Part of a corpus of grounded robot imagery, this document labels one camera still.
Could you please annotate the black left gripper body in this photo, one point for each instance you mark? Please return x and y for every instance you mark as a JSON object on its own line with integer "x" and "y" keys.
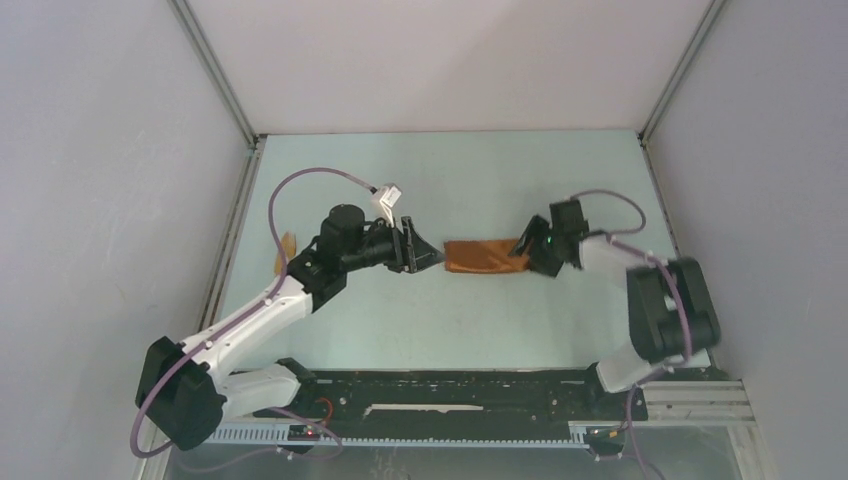
{"x": 390, "y": 252}

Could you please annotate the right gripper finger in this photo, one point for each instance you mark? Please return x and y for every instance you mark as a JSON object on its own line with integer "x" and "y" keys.
{"x": 542, "y": 261}
{"x": 534, "y": 239}

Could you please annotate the orange cloth napkin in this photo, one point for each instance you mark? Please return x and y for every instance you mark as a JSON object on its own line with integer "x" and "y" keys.
{"x": 485, "y": 257}

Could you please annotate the wooden fork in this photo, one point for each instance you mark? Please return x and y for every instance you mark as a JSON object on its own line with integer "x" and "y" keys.
{"x": 288, "y": 243}

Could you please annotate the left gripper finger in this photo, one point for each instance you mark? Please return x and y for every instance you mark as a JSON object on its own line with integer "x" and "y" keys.
{"x": 420, "y": 263}
{"x": 418, "y": 246}

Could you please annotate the aluminium frame post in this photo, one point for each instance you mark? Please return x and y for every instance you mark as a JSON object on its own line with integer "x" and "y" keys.
{"x": 197, "y": 38}
{"x": 681, "y": 69}

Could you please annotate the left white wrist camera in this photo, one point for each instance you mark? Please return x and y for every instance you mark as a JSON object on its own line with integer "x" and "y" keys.
{"x": 383, "y": 199}

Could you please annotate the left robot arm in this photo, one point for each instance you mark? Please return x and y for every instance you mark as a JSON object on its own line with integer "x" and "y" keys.
{"x": 188, "y": 388}

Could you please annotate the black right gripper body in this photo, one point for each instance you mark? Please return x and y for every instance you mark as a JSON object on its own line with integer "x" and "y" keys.
{"x": 552, "y": 236}

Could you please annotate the left aluminium frame post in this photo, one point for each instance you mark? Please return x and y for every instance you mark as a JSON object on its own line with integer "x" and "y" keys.
{"x": 197, "y": 38}

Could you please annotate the right aluminium frame post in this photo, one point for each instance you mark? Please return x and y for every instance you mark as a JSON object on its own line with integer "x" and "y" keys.
{"x": 681, "y": 69}

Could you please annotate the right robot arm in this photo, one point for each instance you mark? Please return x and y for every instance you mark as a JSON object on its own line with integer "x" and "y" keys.
{"x": 670, "y": 313}

